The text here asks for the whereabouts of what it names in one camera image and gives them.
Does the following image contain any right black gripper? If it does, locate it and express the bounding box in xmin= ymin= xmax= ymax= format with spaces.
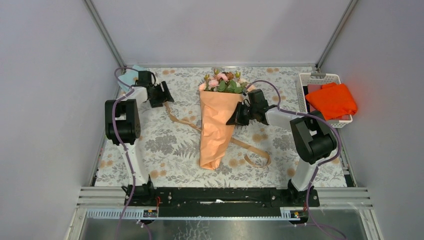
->
xmin=226 ymin=102 xmax=257 ymax=127

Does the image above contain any tan ribbon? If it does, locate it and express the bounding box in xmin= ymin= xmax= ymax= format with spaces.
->
xmin=163 ymin=102 xmax=272 ymax=169

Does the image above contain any tan wrapping paper sheet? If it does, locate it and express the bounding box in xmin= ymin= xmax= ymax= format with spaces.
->
xmin=199 ymin=91 xmax=243 ymax=170

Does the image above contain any pink fake flower bunch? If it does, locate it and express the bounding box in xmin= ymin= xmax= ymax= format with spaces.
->
xmin=198 ymin=69 xmax=256 ymax=94

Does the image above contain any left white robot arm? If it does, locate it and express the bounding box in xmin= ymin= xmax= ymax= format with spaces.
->
xmin=104 ymin=70 xmax=175 ymax=206

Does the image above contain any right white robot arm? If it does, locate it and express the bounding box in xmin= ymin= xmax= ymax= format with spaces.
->
xmin=226 ymin=89 xmax=338 ymax=206

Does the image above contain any light blue folded towel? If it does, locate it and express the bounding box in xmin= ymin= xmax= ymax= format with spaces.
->
xmin=114 ymin=65 xmax=147 ymax=93

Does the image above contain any white plastic basket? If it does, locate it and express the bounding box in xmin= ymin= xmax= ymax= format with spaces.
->
xmin=296 ymin=73 xmax=358 ymax=128

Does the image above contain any orange folded cloth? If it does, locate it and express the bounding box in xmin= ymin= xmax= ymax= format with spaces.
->
xmin=305 ymin=82 xmax=358 ymax=121

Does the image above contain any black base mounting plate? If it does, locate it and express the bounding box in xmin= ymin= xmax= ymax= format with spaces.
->
xmin=124 ymin=187 xmax=320 ymax=218

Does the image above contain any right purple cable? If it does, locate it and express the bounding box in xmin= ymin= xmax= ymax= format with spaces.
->
xmin=243 ymin=79 xmax=347 ymax=240

